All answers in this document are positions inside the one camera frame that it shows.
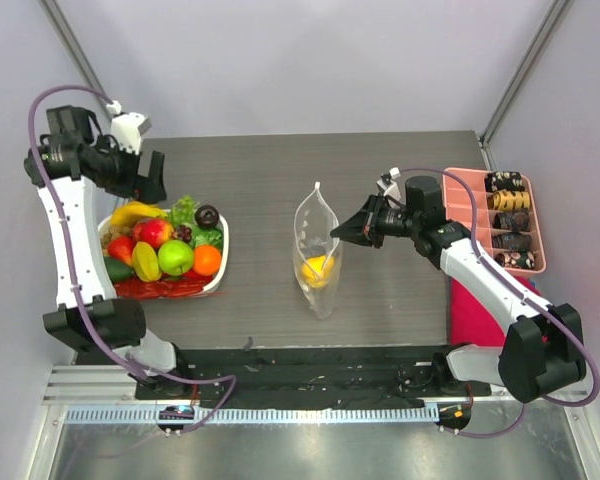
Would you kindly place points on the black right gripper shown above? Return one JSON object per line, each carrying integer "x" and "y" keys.
{"x": 371, "y": 228}

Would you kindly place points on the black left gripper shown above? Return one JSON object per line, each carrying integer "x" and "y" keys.
{"x": 149, "y": 189}

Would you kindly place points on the red yellow apple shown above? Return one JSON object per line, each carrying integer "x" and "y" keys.
{"x": 154, "y": 231}

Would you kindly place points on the clear dotted zip bag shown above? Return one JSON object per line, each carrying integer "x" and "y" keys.
{"x": 313, "y": 221}

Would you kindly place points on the yellow lemon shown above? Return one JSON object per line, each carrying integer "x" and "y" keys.
{"x": 317, "y": 271}

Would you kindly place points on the green apple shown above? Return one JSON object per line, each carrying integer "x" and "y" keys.
{"x": 175, "y": 257}

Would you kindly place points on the yellow star fruit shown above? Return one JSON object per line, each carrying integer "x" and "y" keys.
{"x": 145, "y": 262}

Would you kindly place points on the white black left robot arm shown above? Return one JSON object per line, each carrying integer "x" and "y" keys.
{"x": 67, "y": 166}

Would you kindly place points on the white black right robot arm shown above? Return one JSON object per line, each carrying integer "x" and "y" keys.
{"x": 542, "y": 351}

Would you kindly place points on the yellow bananas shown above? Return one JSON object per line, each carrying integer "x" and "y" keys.
{"x": 129, "y": 214}

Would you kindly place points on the green lettuce leaf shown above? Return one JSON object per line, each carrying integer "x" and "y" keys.
{"x": 182, "y": 213}

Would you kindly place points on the purple grape bunch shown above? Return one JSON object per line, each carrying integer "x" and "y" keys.
{"x": 183, "y": 233}

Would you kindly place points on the white fruit basket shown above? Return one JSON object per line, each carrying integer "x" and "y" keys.
{"x": 107, "y": 232}

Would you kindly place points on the dark green avocado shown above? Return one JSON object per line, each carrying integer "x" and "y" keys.
{"x": 117, "y": 270}

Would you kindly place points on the orange fruit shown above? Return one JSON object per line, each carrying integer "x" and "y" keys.
{"x": 207, "y": 260}

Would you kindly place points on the red chili peppers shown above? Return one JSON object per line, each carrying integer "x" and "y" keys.
{"x": 190, "y": 285}

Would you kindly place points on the black white rolled sock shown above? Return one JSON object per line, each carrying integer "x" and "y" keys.
{"x": 503, "y": 181}

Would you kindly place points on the magenta red cloth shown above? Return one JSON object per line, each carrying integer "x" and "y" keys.
{"x": 470, "y": 322}

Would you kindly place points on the yellow black rolled sock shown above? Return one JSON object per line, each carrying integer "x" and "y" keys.
{"x": 507, "y": 201}

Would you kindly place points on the pink compartment organizer tray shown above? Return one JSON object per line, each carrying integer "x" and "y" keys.
{"x": 465, "y": 200}

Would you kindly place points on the dark grey rolled sock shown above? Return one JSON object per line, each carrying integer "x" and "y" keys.
{"x": 512, "y": 241}

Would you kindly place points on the brown dark rolled sock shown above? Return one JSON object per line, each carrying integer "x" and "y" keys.
{"x": 514, "y": 221}

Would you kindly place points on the floral dark rolled sock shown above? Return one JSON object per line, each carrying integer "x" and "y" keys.
{"x": 516, "y": 260}

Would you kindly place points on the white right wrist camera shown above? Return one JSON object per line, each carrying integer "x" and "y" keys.
{"x": 388, "y": 187}

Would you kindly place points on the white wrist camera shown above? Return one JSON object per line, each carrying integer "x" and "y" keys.
{"x": 388, "y": 187}
{"x": 128, "y": 130}

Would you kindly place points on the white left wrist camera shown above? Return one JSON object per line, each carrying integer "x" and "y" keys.
{"x": 128, "y": 130}

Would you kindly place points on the white slotted cable duct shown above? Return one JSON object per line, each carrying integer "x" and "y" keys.
{"x": 162, "y": 414}

